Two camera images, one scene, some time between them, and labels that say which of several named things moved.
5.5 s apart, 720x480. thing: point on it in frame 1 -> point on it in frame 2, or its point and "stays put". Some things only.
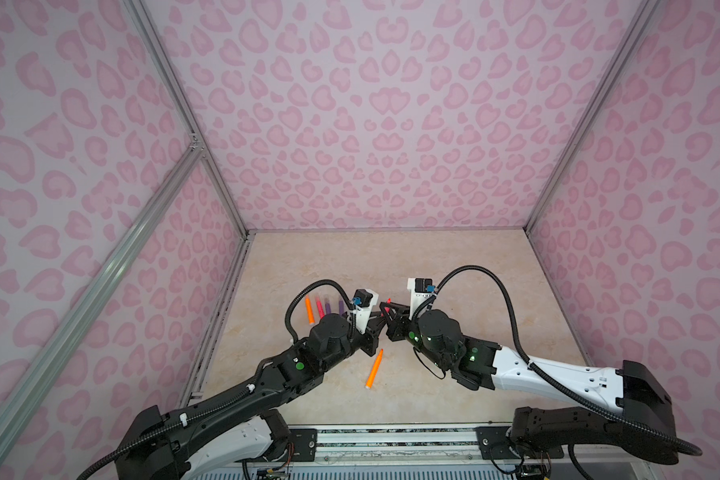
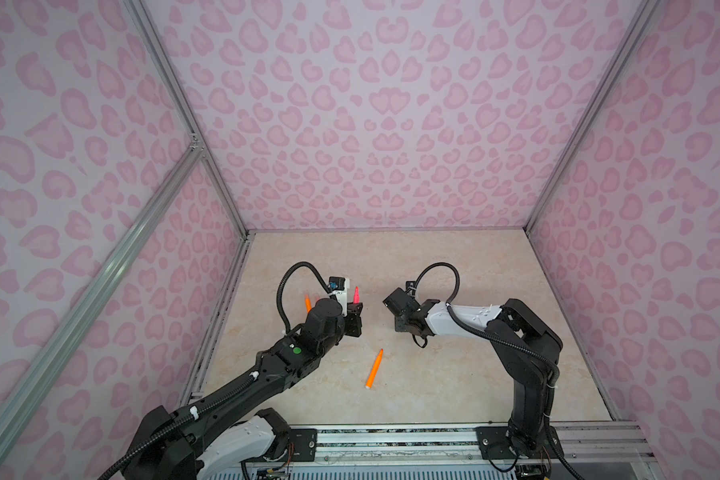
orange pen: (374, 369) stays put
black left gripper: (372, 334) -> (353, 316)
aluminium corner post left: (184, 99) stays put
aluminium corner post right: (633, 34) stays put
